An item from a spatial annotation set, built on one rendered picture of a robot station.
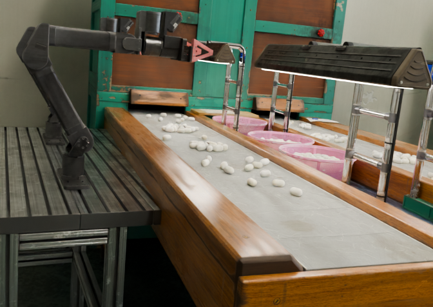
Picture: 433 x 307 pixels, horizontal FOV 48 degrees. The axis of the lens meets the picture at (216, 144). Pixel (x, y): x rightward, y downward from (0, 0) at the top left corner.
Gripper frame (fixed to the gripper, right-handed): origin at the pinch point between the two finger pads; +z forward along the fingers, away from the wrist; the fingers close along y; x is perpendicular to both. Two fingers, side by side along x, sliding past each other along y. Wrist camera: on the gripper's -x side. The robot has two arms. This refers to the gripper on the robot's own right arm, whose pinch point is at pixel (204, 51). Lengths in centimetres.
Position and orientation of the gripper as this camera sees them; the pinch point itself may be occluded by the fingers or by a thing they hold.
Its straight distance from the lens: 153.2
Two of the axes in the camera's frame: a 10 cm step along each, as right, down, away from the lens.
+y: -4.0, -2.0, 9.0
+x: -1.0, 9.8, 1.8
